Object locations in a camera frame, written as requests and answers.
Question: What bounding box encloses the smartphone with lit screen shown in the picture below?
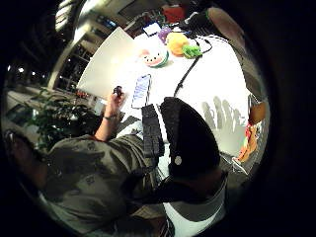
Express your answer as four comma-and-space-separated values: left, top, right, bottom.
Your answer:
130, 73, 153, 110

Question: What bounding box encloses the watermelon slice plush toy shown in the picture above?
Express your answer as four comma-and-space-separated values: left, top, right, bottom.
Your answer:
139, 47, 170, 69

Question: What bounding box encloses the colourful orange plush toy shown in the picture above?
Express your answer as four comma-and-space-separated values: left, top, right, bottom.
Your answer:
237, 102, 268, 164

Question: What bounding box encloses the green potted plant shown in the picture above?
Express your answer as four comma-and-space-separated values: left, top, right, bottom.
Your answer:
24, 88, 103, 151

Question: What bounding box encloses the white tablet device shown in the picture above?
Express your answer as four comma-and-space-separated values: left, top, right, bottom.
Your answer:
142, 22, 163, 37

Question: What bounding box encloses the purple grape plush toy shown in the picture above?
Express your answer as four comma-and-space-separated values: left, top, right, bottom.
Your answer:
157, 27, 173, 44

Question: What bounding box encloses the the person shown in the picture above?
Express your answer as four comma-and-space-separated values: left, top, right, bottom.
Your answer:
3, 128, 172, 237

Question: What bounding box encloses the orange fruit plush toy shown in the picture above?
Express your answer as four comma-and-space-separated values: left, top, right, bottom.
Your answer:
166, 32, 191, 57

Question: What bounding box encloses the green plush toy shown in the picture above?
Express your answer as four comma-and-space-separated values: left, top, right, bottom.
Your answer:
182, 44, 203, 60

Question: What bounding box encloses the red chair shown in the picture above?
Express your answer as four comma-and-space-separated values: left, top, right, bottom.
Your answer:
162, 5, 188, 24

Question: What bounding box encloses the black cable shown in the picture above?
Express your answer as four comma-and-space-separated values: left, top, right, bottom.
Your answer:
173, 35, 213, 99

